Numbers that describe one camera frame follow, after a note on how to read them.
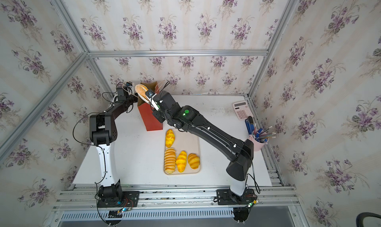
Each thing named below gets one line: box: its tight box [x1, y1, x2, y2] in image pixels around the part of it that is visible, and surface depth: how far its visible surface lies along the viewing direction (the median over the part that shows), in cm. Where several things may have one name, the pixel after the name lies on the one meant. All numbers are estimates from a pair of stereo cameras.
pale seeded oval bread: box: [134, 83, 150, 103], surface depth 74 cm
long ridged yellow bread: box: [164, 147, 177, 174], surface depth 85 cm
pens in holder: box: [253, 123, 277, 143], surface depth 88 cm
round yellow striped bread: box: [188, 152, 200, 170], surface depth 84 cm
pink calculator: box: [232, 100, 254, 121], surface depth 112 cm
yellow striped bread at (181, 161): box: [176, 150, 188, 173], surface depth 85 cm
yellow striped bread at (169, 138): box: [165, 128, 176, 149], surface depth 94 cm
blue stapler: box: [244, 115, 255, 136], surface depth 100 cm
